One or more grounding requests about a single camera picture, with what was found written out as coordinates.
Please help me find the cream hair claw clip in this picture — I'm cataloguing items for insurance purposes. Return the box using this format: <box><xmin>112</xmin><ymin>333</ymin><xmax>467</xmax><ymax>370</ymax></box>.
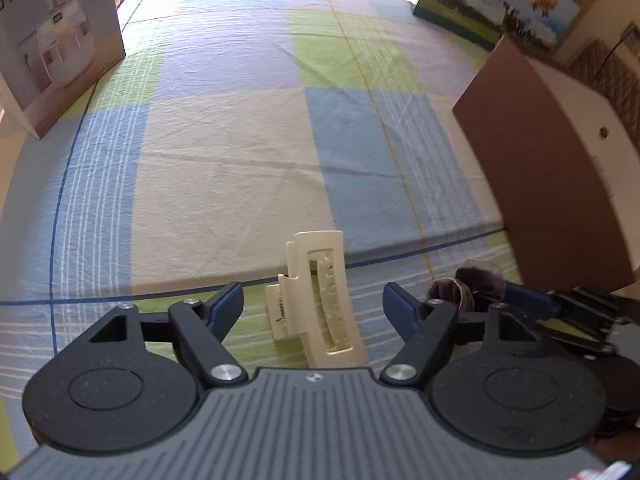
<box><xmin>265</xmin><ymin>230</ymin><xmax>369</xmax><ymax>368</ymax></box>

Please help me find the blue milk carton box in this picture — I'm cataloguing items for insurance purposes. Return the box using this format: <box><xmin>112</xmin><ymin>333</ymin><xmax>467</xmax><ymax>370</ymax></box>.
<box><xmin>413</xmin><ymin>0</ymin><xmax>579</xmax><ymax>53</ymax></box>

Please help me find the brown cardboard sorting box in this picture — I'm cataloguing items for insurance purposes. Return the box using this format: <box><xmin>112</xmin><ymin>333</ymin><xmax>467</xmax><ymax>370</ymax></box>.
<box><xmin>452</xmin><ymin>37</ymin><xmax>639</xmax><ymax>292</ymax></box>

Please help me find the dark purple velvet scrunchie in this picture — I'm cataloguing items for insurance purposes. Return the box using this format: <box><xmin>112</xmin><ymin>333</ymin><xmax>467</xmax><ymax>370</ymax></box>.
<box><xmin>425</xmin><ymin>264</ymin><xmax>506</xmax><ymax>312</ymax></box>

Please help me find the plaid tablecloth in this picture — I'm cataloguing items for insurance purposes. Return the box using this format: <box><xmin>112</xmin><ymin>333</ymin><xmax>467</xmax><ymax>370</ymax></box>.
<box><xmin>1</xmin><ymin>0</ymin><xmax>518</xmax><ymax>468</ymax></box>

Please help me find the white humidifier box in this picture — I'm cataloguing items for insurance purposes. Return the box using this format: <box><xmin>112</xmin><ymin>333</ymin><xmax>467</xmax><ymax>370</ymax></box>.
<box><xmin>0</xmin><ymin>0</ymin><xmax>125</xmax><ymax>139</ymax></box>

